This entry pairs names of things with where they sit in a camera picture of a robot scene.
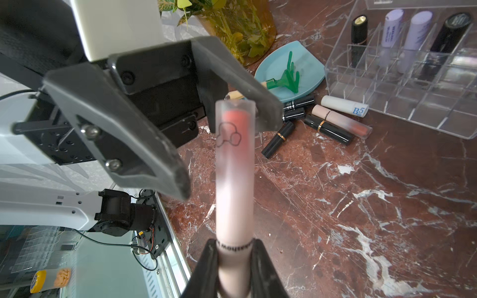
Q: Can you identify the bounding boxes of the white lip balm tube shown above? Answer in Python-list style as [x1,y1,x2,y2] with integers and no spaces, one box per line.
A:
[321,95,369,117]

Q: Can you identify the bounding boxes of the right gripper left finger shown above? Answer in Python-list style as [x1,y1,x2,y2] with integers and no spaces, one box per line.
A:
[180,239,219,298]

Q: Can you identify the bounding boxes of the lilac lipstick tube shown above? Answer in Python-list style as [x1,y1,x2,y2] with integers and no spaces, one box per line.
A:
[379,9,404,68]
[397,11,433,74]

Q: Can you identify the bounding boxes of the black gold band lipstick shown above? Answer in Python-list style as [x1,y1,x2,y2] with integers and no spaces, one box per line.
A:
[303,114,354,145]

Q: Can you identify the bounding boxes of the dark brown lipstick tube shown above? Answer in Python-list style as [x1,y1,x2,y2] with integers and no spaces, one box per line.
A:
[351,14,368,68]

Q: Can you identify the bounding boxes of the green brush wooden handle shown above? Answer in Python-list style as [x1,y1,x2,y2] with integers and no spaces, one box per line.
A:
[262,52,300,93]

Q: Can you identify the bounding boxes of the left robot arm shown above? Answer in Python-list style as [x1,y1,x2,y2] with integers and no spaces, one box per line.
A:
[1,1,283,201]

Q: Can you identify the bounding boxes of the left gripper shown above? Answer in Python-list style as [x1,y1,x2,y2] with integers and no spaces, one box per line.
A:
[12,36,283,201]

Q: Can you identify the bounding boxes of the black gold lipstick tube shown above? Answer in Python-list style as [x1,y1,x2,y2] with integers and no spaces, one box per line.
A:
[283,94,315,112]

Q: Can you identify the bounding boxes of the clear acrylic lipstick organizer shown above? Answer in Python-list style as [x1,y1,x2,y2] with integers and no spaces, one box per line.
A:
[325,1,477,140]

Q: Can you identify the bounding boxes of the black glossy lipstick tube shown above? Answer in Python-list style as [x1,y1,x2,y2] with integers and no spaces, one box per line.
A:
[418,12,473,82]

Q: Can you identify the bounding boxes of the pink lip gloss tube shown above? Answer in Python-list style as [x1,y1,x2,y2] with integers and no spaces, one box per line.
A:
[311,104,373,139]

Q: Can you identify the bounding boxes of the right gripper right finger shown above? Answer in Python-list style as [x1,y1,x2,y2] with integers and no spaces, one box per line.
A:
[251,239,289,298]

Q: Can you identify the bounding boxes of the artificial plant in vase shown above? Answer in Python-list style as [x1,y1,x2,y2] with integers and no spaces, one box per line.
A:
[157,0,277,66]

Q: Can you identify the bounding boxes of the teal dustpan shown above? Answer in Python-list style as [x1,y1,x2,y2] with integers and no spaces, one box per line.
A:
[255,41,325,103]

